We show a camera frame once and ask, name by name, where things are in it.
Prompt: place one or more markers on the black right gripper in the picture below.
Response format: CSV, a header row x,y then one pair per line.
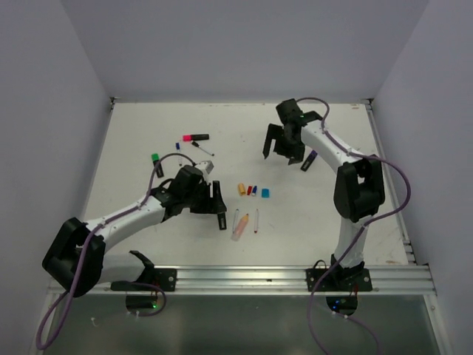
x,y
275,132

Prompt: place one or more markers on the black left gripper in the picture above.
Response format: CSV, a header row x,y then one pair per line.
x,y
213,203

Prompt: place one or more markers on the blue highlighter black body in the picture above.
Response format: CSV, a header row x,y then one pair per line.
x,y
221,218

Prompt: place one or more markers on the orange highlighter cap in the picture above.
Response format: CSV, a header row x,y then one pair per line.
x,y
241,189

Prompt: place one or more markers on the purple capped black highlighter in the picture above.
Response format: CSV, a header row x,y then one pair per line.
x,y
309,160

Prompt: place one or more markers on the orange highlighter pen body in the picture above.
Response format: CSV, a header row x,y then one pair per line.
x,y
240,227

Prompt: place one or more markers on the red thin marker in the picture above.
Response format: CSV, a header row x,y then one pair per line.
x,y
256,222

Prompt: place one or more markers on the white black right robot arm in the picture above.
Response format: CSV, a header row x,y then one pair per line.
x,y
358,194

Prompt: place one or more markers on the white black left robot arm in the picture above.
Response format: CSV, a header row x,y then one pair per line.
x,y
77,258

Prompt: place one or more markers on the black thin marker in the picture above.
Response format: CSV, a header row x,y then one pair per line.
x,y
200,147

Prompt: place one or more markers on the pink capped black highlighter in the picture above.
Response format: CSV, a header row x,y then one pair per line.
x,y
196,137

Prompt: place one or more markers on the green capped black highlighter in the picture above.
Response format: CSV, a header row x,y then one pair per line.
x,y
158,168

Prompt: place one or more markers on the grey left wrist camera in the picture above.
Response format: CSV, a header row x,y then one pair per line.
x,y
206,166

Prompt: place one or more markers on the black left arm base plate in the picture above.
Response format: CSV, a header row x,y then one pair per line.
x,y
163,278

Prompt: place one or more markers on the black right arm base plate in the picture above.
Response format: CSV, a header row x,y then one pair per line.
x,y
340,280

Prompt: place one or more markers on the aluminium front rail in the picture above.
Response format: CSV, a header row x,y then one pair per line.
x,y
290,280

